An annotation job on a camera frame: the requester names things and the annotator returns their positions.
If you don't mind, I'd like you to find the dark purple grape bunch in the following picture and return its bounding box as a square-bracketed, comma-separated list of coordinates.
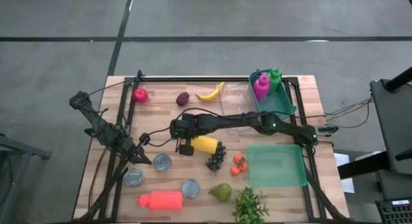
[205, 140, 227, 175]

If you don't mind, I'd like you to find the grey metal stand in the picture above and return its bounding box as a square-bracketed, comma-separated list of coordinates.
[0, 133, 53, 224]

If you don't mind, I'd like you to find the bright red apple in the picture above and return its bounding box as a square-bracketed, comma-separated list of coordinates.
[133, 88, 149, 104]

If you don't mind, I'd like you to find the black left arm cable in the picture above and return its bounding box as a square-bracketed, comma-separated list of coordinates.
[86, 78, 140, 98]

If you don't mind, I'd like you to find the clear plastic container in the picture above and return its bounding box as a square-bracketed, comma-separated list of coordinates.
[218, 79, 261, 131]

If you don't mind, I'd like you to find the orange-red squeeze bottle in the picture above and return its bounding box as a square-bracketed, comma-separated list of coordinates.
[136, 191, 183, 211]

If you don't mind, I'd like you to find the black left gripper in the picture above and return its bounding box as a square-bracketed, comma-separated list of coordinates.
[118, 133, 152, 165]

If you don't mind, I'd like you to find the silver tin can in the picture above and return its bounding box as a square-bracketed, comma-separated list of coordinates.
[153, 153, 173, 172]
[124, 167, 145, 188]

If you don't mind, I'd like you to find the black aluminium table frame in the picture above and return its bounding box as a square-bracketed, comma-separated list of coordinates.
[77, 69, 351, 223]

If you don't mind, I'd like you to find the teal plastic bin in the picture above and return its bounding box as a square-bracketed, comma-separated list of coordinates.
[248, 68, 297, 119]

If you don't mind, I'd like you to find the red label tuna can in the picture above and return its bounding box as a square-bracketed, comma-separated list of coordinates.
[180, 178, 201, 200]

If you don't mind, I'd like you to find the yellow squeeze bottle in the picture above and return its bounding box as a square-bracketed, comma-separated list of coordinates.
[180, 135, 220, 155]

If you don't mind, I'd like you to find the black pole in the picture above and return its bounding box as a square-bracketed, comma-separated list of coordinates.
[384, 66, 412, 93]

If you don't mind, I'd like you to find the dark grey equipment cart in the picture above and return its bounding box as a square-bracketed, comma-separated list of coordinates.
[369, 78, 412, 176]

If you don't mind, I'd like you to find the yellow banana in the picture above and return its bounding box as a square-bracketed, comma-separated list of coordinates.
[195, 81, 227, 102]

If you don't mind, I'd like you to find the green speckled pear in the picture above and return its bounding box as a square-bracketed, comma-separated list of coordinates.
[208, 182, 233, 203]

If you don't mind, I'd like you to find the teal plastic lid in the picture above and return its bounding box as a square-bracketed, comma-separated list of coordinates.
[246, 144, 309, 189]

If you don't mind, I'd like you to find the pink squeeze bottle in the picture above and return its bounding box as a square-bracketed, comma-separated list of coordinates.
[252, 73, 271, 102]

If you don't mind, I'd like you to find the orange mandarin cluster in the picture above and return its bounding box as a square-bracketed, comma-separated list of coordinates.
[230, 154, 249, 177]

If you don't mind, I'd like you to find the white paper sheet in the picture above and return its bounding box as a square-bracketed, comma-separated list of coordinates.
[333, 152, 355, 194]

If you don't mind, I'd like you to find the black cart base beam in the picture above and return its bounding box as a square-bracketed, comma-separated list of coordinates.
[337, 151, 392, 180]

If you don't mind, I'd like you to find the black connector box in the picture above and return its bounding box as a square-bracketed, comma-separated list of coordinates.
[317, 125, 340, 136]

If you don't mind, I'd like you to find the yellow floor cable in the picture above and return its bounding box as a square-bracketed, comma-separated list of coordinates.
[323, 97, 374, 118]

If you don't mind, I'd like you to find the dark red plum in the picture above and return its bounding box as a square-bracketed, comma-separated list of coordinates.
[175, 91, 191, 107]

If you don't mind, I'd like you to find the green squeeze bottle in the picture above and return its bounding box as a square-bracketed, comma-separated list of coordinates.
[267, 67, 283, 96]

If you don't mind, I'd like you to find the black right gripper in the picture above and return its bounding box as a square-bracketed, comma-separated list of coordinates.
[169, 113, 196, 156]

